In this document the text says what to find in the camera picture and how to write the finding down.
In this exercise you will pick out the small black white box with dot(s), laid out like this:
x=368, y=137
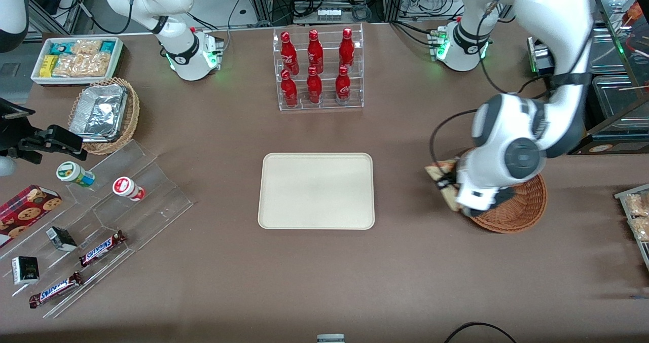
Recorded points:
x=25, y=270
x=61, y=238

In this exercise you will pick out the beige rectangular tray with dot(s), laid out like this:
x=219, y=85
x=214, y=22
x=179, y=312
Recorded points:
x=314, y=191

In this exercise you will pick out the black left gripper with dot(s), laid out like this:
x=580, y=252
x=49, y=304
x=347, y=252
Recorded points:
x=452, y=177

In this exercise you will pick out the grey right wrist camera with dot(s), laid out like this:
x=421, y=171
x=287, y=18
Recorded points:
x=6, y=166

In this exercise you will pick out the clear bag of snacks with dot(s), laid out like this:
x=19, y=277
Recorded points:
x=638, y=204
x=640, y=229

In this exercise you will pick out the metal tray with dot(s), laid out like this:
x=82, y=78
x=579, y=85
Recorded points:
x=643, y=251

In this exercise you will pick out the steel food pan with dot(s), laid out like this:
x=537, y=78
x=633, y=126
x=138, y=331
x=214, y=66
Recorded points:
x=608, y=48
x=616, y=102

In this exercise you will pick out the red plaid cookie box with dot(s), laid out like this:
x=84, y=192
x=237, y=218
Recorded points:
x=28, y=212

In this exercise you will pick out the silver box with green edge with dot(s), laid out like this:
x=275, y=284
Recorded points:
x=540, y=56

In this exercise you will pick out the snickers chocolate bar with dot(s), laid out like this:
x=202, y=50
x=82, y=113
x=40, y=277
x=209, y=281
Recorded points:
x=101, y=248
x=56, y=289

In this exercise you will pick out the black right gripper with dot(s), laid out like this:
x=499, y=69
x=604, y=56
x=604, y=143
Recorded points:
x=14, y=136

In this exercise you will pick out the black display cabinet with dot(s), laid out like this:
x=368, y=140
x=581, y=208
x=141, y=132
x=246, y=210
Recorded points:
x=623, y=139

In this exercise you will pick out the round brown wicker basket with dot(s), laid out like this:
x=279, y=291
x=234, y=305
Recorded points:
x=522, y=211

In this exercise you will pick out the white power strip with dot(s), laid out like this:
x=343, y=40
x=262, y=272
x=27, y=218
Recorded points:
x=328, y=13

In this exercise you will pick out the clear bag of crackers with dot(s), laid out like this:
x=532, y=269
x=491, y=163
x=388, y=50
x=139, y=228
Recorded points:
x=83, y=65

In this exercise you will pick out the clear acrylic stepped display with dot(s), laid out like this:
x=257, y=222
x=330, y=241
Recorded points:
x=152, y=201

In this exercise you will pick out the stacked aluminium foil containers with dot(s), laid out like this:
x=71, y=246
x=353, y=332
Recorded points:
x=99, y=112

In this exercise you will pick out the yellow snack packet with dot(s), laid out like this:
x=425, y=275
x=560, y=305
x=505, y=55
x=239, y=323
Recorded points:
x=48, y=66

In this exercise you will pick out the teal snack packet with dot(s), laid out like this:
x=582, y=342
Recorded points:
x=62, y=47

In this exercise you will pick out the green label yogurt cup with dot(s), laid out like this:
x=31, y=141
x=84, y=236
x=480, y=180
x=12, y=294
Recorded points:
x=75, y=174

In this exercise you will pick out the oval light wicker basket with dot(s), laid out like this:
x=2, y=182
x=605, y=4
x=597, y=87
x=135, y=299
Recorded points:
x=133, y=114

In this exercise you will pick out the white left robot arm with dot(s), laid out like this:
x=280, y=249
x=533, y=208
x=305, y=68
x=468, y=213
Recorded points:
x=507, y=119

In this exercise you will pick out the red label yogurt cup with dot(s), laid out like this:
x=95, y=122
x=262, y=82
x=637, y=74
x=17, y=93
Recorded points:
x=128, y=189

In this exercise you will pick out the white rectangular snack bin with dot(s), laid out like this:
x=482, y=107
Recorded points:
x=119, y=54

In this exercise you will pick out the small grey white object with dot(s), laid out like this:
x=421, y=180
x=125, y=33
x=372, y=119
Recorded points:
x=330, y=338

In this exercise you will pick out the red cola bottle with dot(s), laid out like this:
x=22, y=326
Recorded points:
x=347, y=51
x=314, y=88
x=289, y=90
x=289, y=54
x=343, y=87
x=315, y=54

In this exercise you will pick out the clear acrylic bottle rack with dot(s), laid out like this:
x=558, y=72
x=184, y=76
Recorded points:
x=327, y=104

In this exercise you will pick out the triangular sandwich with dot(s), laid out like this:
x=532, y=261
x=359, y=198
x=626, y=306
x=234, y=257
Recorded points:
x=440, y=169

